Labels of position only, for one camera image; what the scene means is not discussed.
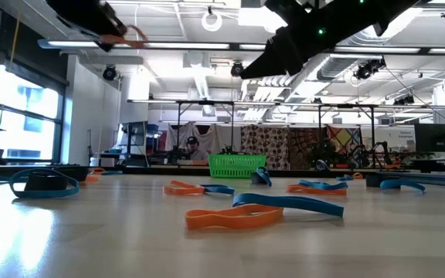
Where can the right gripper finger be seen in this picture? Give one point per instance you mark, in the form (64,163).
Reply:
(272,54)
(284,68)

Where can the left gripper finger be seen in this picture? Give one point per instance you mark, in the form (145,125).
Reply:
(119,30)
(106,43)

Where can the blue rubber band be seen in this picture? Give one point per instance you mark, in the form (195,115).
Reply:
(111,172)
(344,178)
(218,189)
(323,184)
(45,194)
(265,175)
(402,184)
(288,201)

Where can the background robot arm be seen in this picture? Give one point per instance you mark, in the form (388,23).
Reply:
(381,152)

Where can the thin orange rubber band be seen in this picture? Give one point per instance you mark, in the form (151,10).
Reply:
(97,170)

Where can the ceiling light strip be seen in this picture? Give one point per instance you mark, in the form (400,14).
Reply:
(377,50)
(193,45)

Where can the black ceiling spotlight cluster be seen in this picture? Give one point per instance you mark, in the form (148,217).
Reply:
(404,100)
(369,69)

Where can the brown dotted cloth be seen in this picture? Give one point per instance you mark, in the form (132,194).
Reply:
(265,141)

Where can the dark patterned cloth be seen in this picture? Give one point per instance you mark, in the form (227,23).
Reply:
(303,144)

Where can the monitor on stand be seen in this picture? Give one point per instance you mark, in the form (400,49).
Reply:
(133,133)

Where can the white hanging sheet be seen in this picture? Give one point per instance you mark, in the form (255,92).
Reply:
(211,139)

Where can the green plastic basket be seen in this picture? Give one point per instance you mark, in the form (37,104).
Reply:
(237,166)

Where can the large window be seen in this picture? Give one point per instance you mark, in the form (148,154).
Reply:
(25,123)

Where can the person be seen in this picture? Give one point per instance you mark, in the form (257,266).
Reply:
(193,148)

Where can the black flat monitor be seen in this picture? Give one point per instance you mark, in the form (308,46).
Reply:
(437,137)

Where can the black hanging camera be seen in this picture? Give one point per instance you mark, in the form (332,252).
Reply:
(109,72)
(237,69)

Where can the silver air duct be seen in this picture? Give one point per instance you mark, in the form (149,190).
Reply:
(338,69)

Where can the black aluminium table frame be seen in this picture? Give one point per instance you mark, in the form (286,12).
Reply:
(160,170)

